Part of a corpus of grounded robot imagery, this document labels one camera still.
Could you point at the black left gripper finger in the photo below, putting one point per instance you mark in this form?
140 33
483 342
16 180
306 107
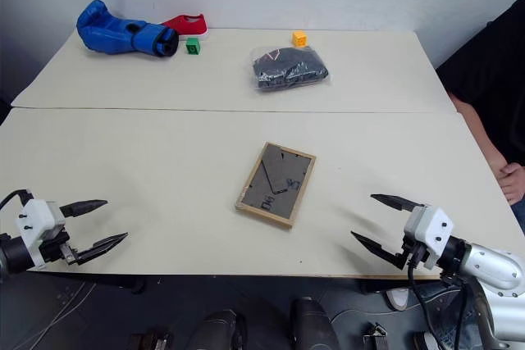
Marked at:
100 245
84 206

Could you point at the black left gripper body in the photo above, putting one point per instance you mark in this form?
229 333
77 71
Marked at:
53 248

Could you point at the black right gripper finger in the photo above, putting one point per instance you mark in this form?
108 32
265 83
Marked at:
395 201
375 245

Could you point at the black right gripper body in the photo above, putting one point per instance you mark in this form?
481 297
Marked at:
412 255

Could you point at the person's bare forearm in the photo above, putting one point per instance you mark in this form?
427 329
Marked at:
477 128

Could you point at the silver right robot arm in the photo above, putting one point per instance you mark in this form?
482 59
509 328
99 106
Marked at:
494 264

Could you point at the person's bare hand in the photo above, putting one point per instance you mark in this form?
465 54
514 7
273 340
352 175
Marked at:
514 184

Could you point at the white shoe tip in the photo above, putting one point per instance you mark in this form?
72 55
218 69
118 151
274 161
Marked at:
398 300

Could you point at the dark rounded shape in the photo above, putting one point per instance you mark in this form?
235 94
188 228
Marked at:
217 331
311 323

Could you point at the person's black shirt torso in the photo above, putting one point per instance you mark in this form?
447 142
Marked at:
492 63

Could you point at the dark clothing in plastic bag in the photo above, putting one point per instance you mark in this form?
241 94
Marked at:
289 69

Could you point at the blue boxing glove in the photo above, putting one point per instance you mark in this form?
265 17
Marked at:
115 34

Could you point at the yellow cube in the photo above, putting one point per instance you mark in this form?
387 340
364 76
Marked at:
299 39

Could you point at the green cube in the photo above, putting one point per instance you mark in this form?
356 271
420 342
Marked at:
193 46

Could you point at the red canvas shoe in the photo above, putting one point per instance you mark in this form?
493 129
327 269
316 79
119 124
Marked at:
186 25

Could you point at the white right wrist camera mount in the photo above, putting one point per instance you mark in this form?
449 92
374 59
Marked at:
430 225

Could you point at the small dark metal bracket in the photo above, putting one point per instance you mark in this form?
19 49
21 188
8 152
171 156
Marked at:
375 337
151 339

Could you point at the wooden picture frame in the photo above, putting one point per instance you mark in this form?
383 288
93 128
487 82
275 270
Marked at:
275 186

